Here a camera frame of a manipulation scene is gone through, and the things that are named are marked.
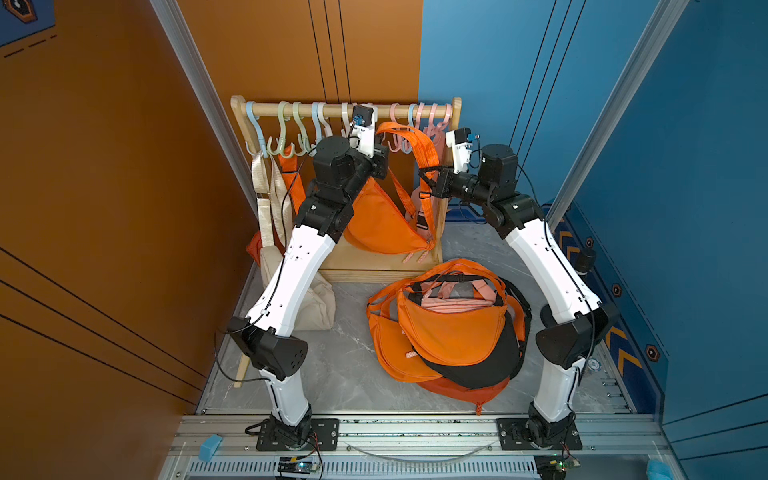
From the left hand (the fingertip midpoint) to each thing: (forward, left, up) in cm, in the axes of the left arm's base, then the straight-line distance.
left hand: (381, 128), depth 64 cm
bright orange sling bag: (-31, -3, -47) cm, 56 cm away
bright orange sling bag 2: (-2, 0, -25) cm, 25 cm away
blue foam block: (-53, +41, -53) cm, 86 cm away
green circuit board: (-56, +20, -55) cm, 81 cm away
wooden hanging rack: (+3, +13, -53) cm, 55 cm away
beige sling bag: (-1, +30, -21) cm, 36 cm away
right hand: (-2, -9, -9) cm, 14 cm away
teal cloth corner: (-56, -63, -51) cm, 98 cm away
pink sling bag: (-9, -23, -54) cm, 59 cm away
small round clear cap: (-33, -57, -48) cm, 81 cm away
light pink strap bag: (+6, -10, -38) cm, 40 cm away
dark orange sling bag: (-41, -24, -50) cm, 69 cm away
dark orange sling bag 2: (-17, -4, -39) cm, 42 cm away
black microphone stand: (-14, -52, -29) cm, 61 cm away
